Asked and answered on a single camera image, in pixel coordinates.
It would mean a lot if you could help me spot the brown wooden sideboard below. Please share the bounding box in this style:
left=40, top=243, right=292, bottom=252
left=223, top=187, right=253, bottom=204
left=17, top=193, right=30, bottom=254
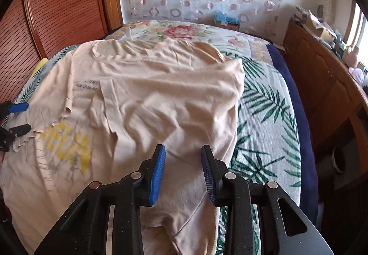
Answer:
left=283, top=20, right=367, bottom=188

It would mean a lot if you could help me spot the open cardboard box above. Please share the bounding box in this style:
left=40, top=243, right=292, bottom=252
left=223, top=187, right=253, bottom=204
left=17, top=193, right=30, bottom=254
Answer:
left=304, top=12, right=337, bottom=44

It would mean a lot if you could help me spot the bright window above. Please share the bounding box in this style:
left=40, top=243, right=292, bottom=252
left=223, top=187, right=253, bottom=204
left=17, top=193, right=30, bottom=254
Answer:
left=344, top=0, right=368, bottom=52

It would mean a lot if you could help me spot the pink ceramic vase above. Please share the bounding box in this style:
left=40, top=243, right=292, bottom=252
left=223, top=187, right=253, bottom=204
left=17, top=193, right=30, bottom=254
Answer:
left=342, top=45, right=359, bottom=68

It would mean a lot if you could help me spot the dark blue bed sheet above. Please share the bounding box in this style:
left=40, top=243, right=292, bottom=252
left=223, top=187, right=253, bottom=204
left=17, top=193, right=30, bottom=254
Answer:
left=267, top=44, right=318, bottom=224

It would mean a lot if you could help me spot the palm leaf print blanket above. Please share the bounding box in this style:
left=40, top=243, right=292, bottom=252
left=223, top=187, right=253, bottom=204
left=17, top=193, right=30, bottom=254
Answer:
left=14, top=43, right=303, bottom=255

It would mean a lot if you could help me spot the yellow pillow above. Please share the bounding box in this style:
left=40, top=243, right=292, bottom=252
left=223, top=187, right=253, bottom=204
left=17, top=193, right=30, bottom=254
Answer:
left=29, top=58, right=49, bottom=80

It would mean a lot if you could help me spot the peach printed t-shirt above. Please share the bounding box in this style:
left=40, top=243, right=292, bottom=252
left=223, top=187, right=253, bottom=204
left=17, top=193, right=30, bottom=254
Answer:
left=0, top=38, right=246, bottom=255

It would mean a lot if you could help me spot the floral pink quilt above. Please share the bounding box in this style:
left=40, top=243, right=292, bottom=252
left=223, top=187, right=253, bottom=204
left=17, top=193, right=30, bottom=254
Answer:
left=106, top=20, right=273, bottom=65

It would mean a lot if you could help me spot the blue tissue box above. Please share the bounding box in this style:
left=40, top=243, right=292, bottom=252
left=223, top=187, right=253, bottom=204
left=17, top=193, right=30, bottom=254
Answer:
left=213, top=11, right=240, bottom=31

